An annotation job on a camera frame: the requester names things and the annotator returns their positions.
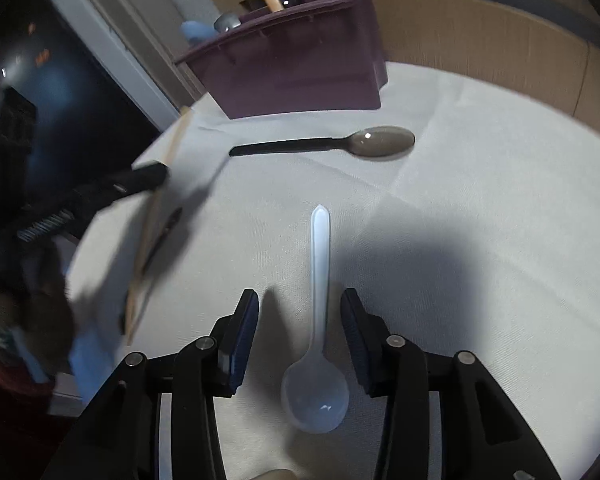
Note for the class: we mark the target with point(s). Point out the white plastic spoon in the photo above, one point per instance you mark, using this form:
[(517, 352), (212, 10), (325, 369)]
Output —
[(315, 394)]

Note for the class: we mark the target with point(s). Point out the light blue plastic spoon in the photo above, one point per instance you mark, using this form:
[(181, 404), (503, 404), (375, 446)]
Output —
[(196, 32)]

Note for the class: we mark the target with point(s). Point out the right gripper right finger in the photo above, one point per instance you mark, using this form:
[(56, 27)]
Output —
[(389, 366)]

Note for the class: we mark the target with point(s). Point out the left gloved hand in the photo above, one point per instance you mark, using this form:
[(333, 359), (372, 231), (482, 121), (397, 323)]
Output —
[(37, 326)]

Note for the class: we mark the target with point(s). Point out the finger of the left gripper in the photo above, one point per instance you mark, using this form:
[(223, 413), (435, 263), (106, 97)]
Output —
[(125, 182)]

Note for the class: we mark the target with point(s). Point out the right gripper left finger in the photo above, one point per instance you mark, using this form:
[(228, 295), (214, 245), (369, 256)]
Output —
[(211, 367)]

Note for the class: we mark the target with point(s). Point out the purple plastic utensil caddy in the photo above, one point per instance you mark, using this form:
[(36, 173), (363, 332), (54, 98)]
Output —
[(319, 55)]

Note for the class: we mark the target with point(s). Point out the black refrigerator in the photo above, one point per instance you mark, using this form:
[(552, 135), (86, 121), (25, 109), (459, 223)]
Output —
[(86, 126)]

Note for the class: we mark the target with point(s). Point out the stainless steel spoon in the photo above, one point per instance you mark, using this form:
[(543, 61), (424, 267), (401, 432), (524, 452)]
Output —
[(226, 22)]

